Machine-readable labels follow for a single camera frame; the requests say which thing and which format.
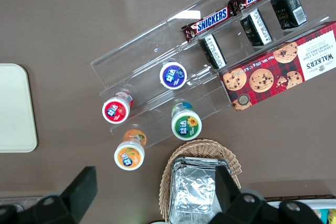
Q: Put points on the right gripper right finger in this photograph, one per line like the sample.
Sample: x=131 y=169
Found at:
x=244 y=208

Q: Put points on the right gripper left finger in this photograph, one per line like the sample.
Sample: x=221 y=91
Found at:
x=65 y=205

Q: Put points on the white rectangular snack tray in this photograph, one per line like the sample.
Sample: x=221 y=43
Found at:
x=302 y=203

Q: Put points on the light tan wicker basket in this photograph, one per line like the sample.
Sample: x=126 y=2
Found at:
x=202 y=148

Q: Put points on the beige plastic tray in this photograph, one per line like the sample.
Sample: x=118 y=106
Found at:
x=15 y=108

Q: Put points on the stack of foil containers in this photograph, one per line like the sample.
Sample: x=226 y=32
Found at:
x=191 y=190

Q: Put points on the orange yoghurt bottle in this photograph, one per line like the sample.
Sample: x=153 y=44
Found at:
x=129 y=155

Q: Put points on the green yoghurt bottle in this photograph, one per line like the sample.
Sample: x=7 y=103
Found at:
x=186 y=125

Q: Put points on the red yoghurt bottle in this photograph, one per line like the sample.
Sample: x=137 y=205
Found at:
x=115 y=110

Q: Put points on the red tartan cookie box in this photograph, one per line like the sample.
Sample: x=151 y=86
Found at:
x=275 y=72

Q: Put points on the blue yoghurt bottle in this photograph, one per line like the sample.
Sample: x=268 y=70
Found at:
x=173 y=75

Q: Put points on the small black carton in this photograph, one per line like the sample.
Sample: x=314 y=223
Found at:
x=256 y=27
x=290 y=9
x=212 y=51

